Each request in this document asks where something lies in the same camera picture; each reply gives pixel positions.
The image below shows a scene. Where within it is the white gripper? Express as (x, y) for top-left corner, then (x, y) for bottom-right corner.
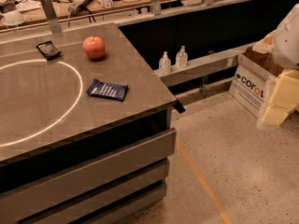
(257, 4), (299, 129)

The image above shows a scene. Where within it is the blue rxbar blueberry wrapper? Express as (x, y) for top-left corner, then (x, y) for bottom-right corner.
(86, 78), (128, 102)

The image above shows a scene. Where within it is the black rxbar chocolate wrapper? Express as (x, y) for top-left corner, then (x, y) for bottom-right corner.
(36, 41), (61, 60)

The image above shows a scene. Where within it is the white corovan cardboard box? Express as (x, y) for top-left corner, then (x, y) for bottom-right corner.
(229, 31), (291, 118)

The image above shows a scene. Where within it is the right clear sanitizer bottle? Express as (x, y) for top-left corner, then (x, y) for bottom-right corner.
(176, 46), (188, 67)

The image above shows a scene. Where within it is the clear sanitizer bottle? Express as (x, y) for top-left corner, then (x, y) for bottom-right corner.
(176, 46), (188, 67)
(159, 51), (171, 74)

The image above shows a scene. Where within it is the left clear sanitizer bottle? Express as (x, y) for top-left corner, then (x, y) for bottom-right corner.
(159, 51), (171, 74)

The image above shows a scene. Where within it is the grey metal railing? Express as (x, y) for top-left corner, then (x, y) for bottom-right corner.
(0, 0), (299, 35)

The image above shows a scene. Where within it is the red apple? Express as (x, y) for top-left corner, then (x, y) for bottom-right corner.
(82, 35), (106, 59)

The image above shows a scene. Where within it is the white snack packet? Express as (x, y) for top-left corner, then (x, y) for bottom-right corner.
(97, 0), (114, 8)

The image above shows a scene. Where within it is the white power strip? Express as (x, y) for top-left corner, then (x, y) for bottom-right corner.
(68, 0), (92, 15)

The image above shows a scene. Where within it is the white face mask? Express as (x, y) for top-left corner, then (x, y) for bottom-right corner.
(1, 10), (26, 26)

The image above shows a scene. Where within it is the grey metal bracket post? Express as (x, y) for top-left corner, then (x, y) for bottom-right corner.
(39, 0), (62, 34)

